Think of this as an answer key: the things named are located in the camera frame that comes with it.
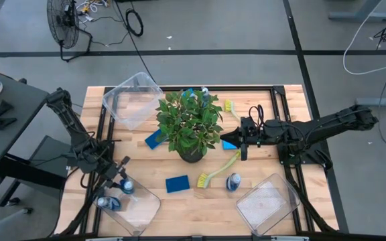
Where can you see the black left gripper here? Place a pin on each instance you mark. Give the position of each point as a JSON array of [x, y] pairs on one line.
[[114, 172]]

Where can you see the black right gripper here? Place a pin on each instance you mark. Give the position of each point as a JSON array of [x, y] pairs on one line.
[[266, 134]]

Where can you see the light blue sponge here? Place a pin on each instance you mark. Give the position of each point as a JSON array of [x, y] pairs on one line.
[[228, 145]]

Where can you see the blue dish soap bottle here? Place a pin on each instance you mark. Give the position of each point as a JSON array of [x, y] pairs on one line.
[[233, 182], [127, 185], [205, 91], [110, 203]]

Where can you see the green dish brush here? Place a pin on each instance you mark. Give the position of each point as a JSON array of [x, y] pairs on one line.
[[229, 106], [202, 180]]

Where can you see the dark blue scrub sponge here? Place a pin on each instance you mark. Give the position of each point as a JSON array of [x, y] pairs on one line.
[[152, 140], [177, 184]]

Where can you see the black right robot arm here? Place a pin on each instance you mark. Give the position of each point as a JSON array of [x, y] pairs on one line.
[[330, 125]]

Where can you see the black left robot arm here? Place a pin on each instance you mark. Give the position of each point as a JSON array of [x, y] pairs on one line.
[[69, 117]]

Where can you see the clear plastic bin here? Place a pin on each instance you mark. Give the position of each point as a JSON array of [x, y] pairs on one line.
[[139, 211], [132, 103]]

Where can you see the green plant in black pot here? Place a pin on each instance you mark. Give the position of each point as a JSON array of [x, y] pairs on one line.
[[188, 124]]

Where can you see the clear bin with white liner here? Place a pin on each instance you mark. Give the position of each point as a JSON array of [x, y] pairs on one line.
[[266, 204]]

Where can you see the dark grey platform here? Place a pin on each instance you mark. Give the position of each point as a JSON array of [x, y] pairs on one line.
[[42, 150]]

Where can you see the grey side table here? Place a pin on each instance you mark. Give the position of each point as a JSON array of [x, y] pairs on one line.
[[12, 140]]

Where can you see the grey chair base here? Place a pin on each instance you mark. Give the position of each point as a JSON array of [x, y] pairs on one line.
[[5, 222]]

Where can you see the black floor fan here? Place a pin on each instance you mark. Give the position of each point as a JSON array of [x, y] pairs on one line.
[[62, 23]]

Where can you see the grey desk leg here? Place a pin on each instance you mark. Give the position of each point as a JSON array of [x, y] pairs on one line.
[[360, 15]]

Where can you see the black aluminium table frame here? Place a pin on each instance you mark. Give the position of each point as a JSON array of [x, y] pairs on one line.
[[213, 88]]

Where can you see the black triangular bracket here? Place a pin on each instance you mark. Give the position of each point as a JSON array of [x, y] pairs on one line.
[[4, 107], [3, 123]]

